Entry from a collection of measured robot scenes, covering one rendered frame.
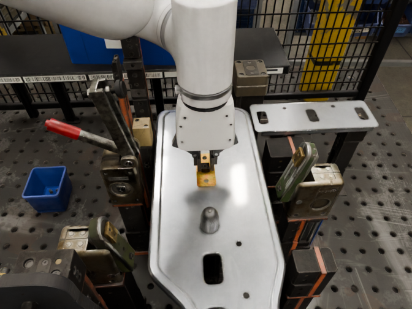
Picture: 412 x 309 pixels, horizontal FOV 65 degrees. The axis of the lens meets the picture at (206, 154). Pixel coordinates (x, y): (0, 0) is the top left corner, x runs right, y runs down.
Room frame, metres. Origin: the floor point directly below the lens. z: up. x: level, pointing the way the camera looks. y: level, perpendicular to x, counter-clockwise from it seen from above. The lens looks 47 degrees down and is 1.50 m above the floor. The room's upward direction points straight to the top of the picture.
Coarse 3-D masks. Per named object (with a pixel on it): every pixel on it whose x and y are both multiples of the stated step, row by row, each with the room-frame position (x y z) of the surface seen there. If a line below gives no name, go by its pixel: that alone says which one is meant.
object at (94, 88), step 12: (96, 84) 0.41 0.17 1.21; (108, 84) 0.42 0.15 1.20; (120, 84) 0.41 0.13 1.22; (84, 96) 0.40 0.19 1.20; (96, 96) 0.39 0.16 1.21; (108, 96) 0.40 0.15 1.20; (120, 96) 0.40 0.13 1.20; (96, 108) 0.39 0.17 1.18; (108, 108) 0.39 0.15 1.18; (108, 120) 0.39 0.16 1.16; (120, 120) 0.42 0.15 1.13; (120, 132) 0.39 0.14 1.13; (120, 144) 0.39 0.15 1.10; (132, 144) 0.42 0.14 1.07
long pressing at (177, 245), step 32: (160, 128) 0.54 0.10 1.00; (160, 160) 0.44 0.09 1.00; (192, 160) 0.44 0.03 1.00; (224, 160) 0.44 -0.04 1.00; (256, 160) 0.45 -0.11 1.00; (160, 192) 0.36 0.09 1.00; (192, 192) 0.36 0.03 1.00; (224, 192) 0.36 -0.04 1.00; (256, 192) 0.36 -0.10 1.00; (160, 224) 0.29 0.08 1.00; (192, 224) 0.29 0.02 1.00; (224, 224) 0.29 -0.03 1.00; (256, 224) 0.29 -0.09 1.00; (160, 256) 0.23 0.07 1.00; (192, 256) 0.23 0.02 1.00; (224, 256) 0.23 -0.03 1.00; (256, 256) 0.23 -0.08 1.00; (160, 288) 0.19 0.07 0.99; (192, 288) 0.18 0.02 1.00; (224, 288) 0.18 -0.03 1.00; (256, 288) 0.18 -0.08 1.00
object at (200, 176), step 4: (208, 156) 0.45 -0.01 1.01; (204, 160) 0.44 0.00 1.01; (208, 160) 0.44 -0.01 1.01; (208, 164) 0.42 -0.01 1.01; (196, 168) 0.42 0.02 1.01; (204, 168) 0.41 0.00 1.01; (208, 168) 0.41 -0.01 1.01; (196, 172) 0.41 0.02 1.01; (200, 172) 0.41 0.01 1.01; (204, 172) 0.41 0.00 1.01; (208, 172) 0.41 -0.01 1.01; (212, 172) 0.41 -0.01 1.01; (196, 176) 0.40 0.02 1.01; (200, 176) 0.40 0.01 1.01; (204, 176) 0.40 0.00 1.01; (208, 176) 0.40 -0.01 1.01; (212, 176) 0.40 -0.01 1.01; (200, 180) 0.39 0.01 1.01; (208, 180) 0.39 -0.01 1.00; (212, 180) 0.39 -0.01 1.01; (200, 184) 0.38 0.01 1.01; (204, 184) 0.38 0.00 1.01; (208, 184) 0.38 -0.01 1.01; (212, 184) 0.38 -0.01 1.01
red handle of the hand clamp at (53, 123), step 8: (48, 120) 0.40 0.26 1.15; (56, 120) 0.40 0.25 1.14; (48, 128) 0.39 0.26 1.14; (56, 128) 0.39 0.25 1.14; (64, 128) 0.40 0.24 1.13; (72, 128) 0.40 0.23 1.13; (80, 128) 0.41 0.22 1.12; (72, 136) 0.39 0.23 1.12; (80, 136) 0.40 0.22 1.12; (88, 136) 0.40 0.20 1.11; (96, 136) 0.41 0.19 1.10; (96, 144) 0.40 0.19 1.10; (104, 144) 0.40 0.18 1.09; (112, 144) 0.40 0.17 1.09
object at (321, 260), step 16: (304, 256) 0.24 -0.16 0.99; (320, 256) 0.24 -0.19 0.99; (288, 272) 0.23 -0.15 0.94; (304, 272) 0.21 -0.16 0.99; (320, 272) 0.21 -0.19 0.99; (288, 288) 0.21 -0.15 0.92; (304, 288) 0.21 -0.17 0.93; (320, 288) 0.21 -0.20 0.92; (288, 304) 0.22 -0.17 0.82; (304, 304) 0.22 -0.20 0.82
